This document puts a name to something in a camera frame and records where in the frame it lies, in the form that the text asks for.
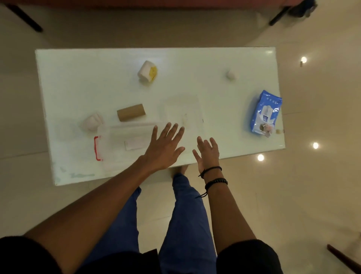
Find person's left hand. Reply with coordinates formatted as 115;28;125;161
140;123;186;173

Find person's right hand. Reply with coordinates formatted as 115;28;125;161
192;136;220;174

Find person's right forearm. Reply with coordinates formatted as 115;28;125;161
201;167;257;254

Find person's left forearm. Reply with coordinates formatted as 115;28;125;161
24;157;159;274

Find person's bare foot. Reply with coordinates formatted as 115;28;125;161
170;165;189;179

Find brown cardboard tube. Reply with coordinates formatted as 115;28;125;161
117;104;146;122

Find tissue roll in yellow wrapper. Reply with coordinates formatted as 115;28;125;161
137;60;158;84

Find blue wet wipes packet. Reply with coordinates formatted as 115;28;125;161
250;90;283;138

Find blue trousers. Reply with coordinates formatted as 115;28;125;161
82;173;218;274

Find black shirt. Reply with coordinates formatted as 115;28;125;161
0;236;284;274

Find red sofa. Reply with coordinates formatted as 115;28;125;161
0;0;304;9

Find black sofa leg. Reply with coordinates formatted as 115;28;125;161
268;6;291;27
4;3;43;33

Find dark bag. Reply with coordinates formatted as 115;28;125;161
288;0;318;18

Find brown wooden furniture leg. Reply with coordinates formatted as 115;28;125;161
327;244;361;274

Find black cord bracelet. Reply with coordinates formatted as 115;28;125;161
198;166;223;179

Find black beaded bracelet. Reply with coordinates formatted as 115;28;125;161
195;177;228;199

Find clear plastic bag red handle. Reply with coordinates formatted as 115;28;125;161
94;121;163;170

